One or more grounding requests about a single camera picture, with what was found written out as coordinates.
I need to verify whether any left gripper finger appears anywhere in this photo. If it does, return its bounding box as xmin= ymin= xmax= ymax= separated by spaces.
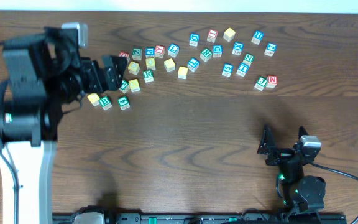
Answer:
xmin=100 ymin=68 xmax=124 ymax=91
xmin=102 ymin=55 xmax=127 ymax=78

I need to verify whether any green B block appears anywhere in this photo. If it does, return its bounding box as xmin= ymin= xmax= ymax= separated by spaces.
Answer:
xmin=99 ymin=96 xmax=112 ymax=110

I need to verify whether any green r block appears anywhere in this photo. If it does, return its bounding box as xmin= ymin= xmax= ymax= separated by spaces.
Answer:
xmin=143 ymin=70 xmax=154 ymax=83
xmin=200 ymin=47 xmax=213 ymax=62

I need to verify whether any yellow O block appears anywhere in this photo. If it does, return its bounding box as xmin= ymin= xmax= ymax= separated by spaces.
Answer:
xmin=145 ymin=57 xmax=156 ymax=70
xmin=178 ymin=67 xmax=188 ymax=80

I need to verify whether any blue T block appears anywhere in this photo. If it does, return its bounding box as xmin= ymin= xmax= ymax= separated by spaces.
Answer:
xmin=236 ymin=63 xmax=249 ymax=77

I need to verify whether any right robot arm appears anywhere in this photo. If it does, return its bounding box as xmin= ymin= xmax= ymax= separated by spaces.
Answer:
xmin=257 ymin=125 xmax=326 ymax=214

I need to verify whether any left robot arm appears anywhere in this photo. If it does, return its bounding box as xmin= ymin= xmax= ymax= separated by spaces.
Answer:
xmin=0 ymin=27 xmax=127 ymax=223

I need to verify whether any red U block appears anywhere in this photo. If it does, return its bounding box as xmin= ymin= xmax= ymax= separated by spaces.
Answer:
xmin=119 ymin=51 xmax=131 ymax=62

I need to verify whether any green J block left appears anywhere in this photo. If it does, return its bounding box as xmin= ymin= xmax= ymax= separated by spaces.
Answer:
xmin=120 ymin=80 xmax=130 ymax=93

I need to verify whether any green j block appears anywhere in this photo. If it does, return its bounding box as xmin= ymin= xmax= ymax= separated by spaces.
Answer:
xmin=254 ymin=77 xmax=268 ymax=91
xmin=120 ymin=80 xmax=130 ymax=93

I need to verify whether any yellow C block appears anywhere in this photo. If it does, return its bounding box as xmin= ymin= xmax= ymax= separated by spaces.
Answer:
xmin=128 ymin=61 xmax=140 ymax=75

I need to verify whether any yellow block far left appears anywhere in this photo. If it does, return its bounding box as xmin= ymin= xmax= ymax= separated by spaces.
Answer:
xmin=87 ymin=93 xmax=100 ymax=106

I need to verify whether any yellow K block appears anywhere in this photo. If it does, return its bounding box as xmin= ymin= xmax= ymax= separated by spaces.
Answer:
xmin=129 ymin=79 xmax=140 ymax=93

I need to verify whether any green Z block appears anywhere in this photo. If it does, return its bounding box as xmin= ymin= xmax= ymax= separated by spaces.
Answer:
xmin=132 ymin=47 xmax=142 ymax=61

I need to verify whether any green 4 block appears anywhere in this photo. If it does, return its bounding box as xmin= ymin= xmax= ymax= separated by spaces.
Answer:
xmin=117 ymin=96 xmax=130 ymax=110

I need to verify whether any blue P block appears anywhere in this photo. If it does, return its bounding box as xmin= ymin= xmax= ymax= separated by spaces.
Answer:
xmin=145 ymin=47 xmax=155 ymax=58

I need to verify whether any red A block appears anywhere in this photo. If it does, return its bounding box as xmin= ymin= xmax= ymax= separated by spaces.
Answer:
xmin=154 ymin=45 xmax=165 ymax=58

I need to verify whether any yellow S block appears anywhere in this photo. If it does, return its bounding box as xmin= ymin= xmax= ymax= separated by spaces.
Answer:
xmin=164 ymin=58 xmax=176 ymax=72

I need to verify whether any red M block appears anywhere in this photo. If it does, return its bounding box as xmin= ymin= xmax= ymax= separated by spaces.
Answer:
xmin=266 ymin=75 xmax=278 ymax=88

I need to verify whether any blue L block upper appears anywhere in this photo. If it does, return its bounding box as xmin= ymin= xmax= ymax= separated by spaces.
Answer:
xmin=167 ymin=44 xmax=180 ymax=58

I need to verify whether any blue l block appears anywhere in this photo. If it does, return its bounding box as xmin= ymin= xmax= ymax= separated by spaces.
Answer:
xmin=187 ymin=57 xmax=200 ymax=72
xmin=167 ymin=44 xmax=180 ymax=58

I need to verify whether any green J block right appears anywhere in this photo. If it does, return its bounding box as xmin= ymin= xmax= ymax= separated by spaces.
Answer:
xmin=254 ymin=77 xmax=268 ymax=91

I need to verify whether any blue L block lower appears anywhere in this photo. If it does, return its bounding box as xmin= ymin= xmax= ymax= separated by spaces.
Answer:
xmin=187 ymin=57 xmax=200 ymax=72

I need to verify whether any blue D block upper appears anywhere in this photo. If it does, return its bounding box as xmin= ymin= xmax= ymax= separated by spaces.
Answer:
xmin=189 ymin=33 xmax=200 ymax=47

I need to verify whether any blue d block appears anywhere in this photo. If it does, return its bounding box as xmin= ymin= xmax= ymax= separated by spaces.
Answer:
xmin=189 ymin=33 xmax=200 ymax=47
xmin=213 ymin=45 xmax=223 ymax=58

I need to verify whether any blue 5 block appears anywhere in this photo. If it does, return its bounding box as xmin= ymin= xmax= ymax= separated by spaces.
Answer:
xmin=222 ymin=63 xmax=234 ymax=77

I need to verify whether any blue 2 block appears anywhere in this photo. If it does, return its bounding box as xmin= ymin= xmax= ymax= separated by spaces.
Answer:
xmin=264 ymin=42 xmax=277 ymax=57

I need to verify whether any green N block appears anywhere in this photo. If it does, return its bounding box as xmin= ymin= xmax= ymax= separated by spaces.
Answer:
xmin=242 ymin=53 xmax=254 ymax=66

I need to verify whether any red I block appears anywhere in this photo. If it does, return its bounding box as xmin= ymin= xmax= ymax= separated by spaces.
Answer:
xmin=207 ymin=29 xmax=218 ymax=43

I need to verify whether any blue D block lower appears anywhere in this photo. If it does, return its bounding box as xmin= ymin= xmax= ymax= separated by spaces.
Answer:
xmin=213 ymin=45 xmax=223 ymax=58

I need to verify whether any blue X block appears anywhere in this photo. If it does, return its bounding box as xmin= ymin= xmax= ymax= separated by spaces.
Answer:
xmin=232 ymin=42 xmax=244 ymax=55

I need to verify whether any blue H block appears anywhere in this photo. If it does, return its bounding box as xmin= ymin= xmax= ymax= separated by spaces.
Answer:
xmin=251 ymin=30 xmax=264 ymax=45

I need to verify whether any yellow block top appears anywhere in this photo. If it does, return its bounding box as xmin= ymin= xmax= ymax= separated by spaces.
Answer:
xmin=223 ymin=27 xmax=236 ymax=42

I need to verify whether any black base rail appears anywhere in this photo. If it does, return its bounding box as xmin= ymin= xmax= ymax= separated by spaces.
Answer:
xmin=52 ymin=206 xmax=347 ymax=224

